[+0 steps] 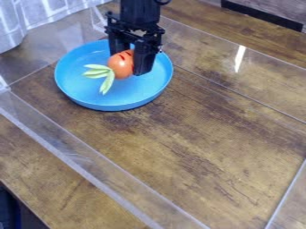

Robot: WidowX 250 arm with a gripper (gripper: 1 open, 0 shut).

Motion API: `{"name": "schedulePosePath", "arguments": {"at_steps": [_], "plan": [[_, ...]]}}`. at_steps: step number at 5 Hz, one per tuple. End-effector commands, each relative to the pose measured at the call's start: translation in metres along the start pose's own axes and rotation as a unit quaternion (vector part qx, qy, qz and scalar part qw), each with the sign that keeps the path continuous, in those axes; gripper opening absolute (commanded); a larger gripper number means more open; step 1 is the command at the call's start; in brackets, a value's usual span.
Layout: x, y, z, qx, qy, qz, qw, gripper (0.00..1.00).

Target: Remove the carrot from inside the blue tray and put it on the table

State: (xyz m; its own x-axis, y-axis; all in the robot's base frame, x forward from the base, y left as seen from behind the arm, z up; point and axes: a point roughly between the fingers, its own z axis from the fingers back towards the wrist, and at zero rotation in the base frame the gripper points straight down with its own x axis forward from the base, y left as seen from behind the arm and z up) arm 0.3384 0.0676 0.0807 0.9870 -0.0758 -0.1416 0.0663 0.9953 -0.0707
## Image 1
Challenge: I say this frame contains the white grey checked curtain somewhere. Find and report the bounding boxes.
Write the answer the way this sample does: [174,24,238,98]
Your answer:
[0,0,111,54]

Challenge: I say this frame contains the blue round plastic tray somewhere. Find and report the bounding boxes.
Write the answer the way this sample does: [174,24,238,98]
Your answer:
[54,39,174,111]

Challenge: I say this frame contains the dark wooden furniture edge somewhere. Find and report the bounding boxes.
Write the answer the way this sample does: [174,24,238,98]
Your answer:
[221,0,304,32]

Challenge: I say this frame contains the orange toy carrot green leaves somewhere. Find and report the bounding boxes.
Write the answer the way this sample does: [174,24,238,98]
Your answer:
[83,49,134,95]

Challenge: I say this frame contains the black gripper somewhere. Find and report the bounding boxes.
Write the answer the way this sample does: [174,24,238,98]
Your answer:
[106,0,165,76]

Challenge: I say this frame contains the clear acrylic enclosure wall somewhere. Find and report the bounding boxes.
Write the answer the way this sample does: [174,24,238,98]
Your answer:
[0,0,306,229]

